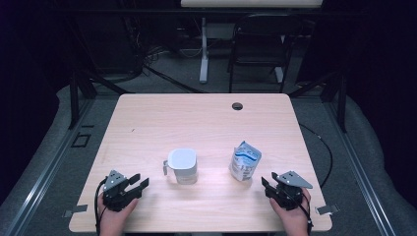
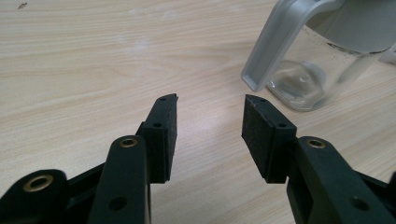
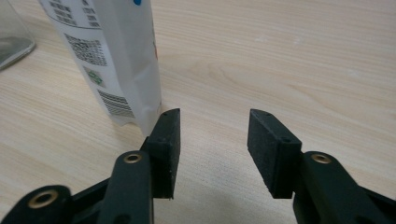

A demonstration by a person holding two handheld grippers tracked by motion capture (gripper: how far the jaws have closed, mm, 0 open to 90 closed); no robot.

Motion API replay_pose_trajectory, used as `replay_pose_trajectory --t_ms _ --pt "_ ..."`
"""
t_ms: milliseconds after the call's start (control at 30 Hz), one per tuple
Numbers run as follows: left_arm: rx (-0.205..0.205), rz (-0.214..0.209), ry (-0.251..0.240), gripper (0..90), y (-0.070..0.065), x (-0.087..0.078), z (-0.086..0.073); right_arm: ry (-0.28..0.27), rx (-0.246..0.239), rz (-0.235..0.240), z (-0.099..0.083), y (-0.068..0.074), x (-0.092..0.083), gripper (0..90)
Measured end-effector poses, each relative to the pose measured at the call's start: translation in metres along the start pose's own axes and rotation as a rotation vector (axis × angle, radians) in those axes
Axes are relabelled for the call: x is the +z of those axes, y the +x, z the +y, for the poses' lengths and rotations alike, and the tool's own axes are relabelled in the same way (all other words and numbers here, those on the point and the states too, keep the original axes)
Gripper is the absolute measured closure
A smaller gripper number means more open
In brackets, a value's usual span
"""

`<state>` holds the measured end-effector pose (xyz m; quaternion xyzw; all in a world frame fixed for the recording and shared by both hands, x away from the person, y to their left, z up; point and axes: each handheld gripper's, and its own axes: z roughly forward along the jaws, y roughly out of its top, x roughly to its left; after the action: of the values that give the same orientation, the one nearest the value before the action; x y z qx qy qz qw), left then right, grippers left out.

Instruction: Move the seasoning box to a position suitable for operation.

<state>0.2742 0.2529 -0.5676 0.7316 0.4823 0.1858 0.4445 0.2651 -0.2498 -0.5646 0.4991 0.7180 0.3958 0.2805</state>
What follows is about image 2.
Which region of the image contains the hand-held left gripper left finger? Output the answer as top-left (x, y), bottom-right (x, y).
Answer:
top-left (135, 92), bottom-right (179, 185)

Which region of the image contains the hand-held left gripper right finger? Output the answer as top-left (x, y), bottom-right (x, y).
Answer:
top-left (241, 94), bottom-right (298, 185)

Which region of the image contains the clear jar with grey lid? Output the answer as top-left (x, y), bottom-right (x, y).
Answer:
top-left (241, 0), bottom-right (396, 112)

